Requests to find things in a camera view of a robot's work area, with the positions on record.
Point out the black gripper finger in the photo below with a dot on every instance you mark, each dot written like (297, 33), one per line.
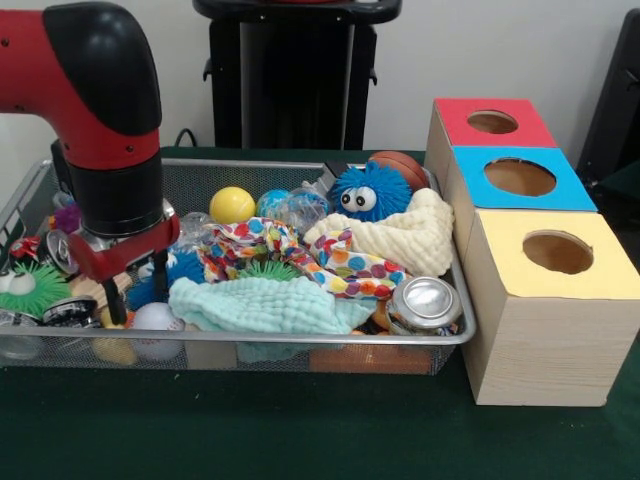
(117, 302)
(160, 277)

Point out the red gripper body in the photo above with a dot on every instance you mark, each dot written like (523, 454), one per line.
(125, 255)

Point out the small yellow duck plush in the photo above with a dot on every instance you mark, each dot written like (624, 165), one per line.
(106, 320)

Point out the polka dot cloth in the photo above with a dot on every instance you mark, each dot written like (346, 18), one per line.
(360, 277)

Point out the cream knit cloth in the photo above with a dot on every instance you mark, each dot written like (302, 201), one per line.
(410, 240)

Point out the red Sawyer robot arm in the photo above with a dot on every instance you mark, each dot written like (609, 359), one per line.
(100, 125)

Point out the shallow silver mesh bin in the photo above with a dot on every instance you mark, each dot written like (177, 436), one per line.
(280, 357)

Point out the wooden box with three holes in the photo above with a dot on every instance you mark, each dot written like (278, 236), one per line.
(545, 350)

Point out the purple spiky ball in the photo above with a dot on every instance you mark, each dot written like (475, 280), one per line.
(67, 217)

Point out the green fuzzy toy with eyes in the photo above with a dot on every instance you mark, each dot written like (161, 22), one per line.
(45, 290)

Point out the mint green cloth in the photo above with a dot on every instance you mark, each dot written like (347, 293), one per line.
(260, 305)

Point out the silver drink can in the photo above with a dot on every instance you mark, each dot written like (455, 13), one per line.
(425, 300)

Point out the dark green side tablecloth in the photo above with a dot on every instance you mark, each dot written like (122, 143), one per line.
(622, 180)

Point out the black upright board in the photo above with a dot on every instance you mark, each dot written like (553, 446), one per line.
(615, 100)

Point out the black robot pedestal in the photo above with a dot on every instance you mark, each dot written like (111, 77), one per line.
(300, 75)

